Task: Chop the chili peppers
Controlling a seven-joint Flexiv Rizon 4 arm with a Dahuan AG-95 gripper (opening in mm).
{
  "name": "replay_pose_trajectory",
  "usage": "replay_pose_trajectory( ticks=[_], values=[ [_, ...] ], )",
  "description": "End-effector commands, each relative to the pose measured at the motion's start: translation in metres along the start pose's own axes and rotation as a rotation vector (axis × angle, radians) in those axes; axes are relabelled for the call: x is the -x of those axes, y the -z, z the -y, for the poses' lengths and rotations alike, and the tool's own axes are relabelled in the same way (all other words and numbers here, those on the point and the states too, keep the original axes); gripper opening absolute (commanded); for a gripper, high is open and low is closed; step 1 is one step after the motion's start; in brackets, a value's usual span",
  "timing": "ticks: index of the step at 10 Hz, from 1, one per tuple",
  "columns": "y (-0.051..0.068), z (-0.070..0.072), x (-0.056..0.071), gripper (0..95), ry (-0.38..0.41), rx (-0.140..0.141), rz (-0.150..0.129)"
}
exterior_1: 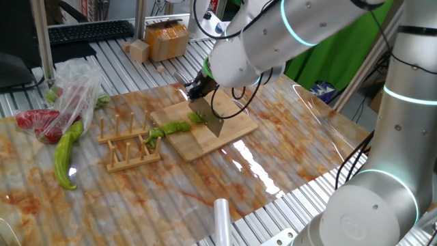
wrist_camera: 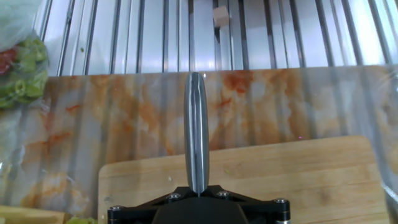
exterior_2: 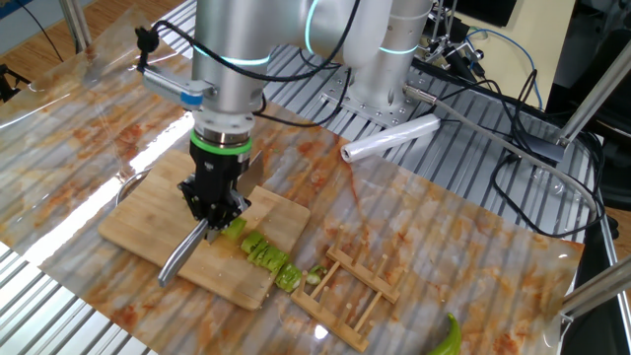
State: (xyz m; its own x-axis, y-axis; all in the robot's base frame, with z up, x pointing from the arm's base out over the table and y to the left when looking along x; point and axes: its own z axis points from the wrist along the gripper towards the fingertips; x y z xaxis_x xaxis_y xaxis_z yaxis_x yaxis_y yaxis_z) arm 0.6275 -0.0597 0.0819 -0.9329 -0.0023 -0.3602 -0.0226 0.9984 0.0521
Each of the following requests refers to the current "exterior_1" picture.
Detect clear plastic bag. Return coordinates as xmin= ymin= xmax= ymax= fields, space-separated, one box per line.
xmin=13 ymin=57 xmax=112 ymax=144

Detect wooden peg rack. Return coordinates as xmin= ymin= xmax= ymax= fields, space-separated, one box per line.
xmin=97 ymin=111 xmax=162 ymax=174

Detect marble pattern plastic mat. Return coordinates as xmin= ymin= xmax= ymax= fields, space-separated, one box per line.
xmin=0 ymin=64 xmax=371 ymax=246

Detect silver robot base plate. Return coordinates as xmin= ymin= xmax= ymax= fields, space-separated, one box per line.
xmin=259 ymin=228 xmax=298 ymax=246

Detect plastic bag of peppers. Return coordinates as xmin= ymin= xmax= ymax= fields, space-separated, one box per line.
xmin=94 ymin=94 xmax=112 ymax=110

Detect blue patterned cloth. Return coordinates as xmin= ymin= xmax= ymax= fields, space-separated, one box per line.
xmin=309 ymin=80 xmax=337 ymax=103

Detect green cloth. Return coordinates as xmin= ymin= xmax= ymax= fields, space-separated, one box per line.
xmin=285 ymin=0 xmax=393 ymax=92

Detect white plastic film roll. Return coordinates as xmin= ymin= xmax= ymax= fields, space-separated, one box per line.
xmin=214 ymin=197 xmax=233 ymax=246

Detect red chili pepper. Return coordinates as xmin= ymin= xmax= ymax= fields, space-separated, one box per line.
xmin=15 ymin=109 xmax=61 ymax=131
xmin=33 ymin=115 xmax=83 ymax=144

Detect large wooden block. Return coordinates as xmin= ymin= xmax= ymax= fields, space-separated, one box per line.
xmin=128 ymin=39 xmax=151 ymax=64

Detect black camera cable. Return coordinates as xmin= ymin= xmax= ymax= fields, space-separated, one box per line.
xmin=193 ymin=0 xmax=283 ymax=120

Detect chopped green pepper pieces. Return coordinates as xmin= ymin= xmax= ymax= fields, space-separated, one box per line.
xmin=43 ymin=84 xmax=59 ymax=105

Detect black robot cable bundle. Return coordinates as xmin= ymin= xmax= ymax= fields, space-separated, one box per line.
xmin=334 ymin=129 xmax=376 ymax=191

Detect wooden cutting board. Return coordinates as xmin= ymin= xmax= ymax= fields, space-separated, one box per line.
xmin=149 ymin=89 xmax=259 ymax=163

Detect aluminium frame post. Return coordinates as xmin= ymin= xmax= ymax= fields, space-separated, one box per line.
xmin=29 ymin=0 xmax=56 ymax=85
xmin=333 ymin=6 xmax=404 ymax=113
xmin=133 ymin=0 xmax=147 ymax=42

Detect curved green chili pepper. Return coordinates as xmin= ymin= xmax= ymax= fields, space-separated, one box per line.
xmin=53 ymin=120 xmax=85 ymax=191

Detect black keyboard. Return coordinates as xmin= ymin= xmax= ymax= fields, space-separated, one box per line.
xmin=47 ymin=19 xmax=136 ymax=46

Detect black computer monitor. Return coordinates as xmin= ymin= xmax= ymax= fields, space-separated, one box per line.
xmin=0 ymin=0 xmax=45 ymax=90

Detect steel cleaver knife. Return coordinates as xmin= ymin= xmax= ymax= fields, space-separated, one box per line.
xmin=173 ymin=70 xmax=225 ymax=138

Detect brown cardboard box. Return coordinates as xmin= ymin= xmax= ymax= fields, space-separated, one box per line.
xmin=368 ymin=87 xmax=385 ymax=114

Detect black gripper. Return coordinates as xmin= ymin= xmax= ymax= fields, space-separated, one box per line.
xmin=184 ymin=71 xmax=219 ymax=103

